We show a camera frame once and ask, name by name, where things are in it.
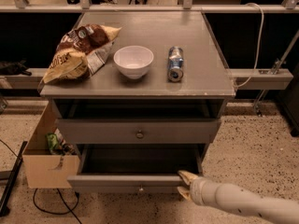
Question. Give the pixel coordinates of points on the black bar on floor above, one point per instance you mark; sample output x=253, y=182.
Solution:
x=8, y=179

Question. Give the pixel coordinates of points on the grey drawer cabinet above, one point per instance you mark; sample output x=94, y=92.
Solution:
x=202, y=93

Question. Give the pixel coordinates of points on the blue soda can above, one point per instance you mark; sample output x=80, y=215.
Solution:
x=175, y=64

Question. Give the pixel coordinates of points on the grey drawer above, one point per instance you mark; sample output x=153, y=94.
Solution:
x=138, y=131
x=145, y=168

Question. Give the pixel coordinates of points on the white bowl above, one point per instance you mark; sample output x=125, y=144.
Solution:
x=133, y=61

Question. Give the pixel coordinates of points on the brown yellow chip bag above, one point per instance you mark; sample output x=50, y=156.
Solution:
x=81, y=52

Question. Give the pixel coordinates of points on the cardboard box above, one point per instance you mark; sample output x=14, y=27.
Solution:
x=44, y=170

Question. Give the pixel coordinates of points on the green snack packet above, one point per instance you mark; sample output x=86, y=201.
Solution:
x=53, y=142

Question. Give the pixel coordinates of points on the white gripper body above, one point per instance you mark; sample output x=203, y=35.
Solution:
x=199, y=189

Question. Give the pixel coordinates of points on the black object on rail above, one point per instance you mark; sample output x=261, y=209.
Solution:
x=14, y=68

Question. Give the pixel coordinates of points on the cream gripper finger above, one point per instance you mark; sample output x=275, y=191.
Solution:
x=187, y=177
x=184, y=193

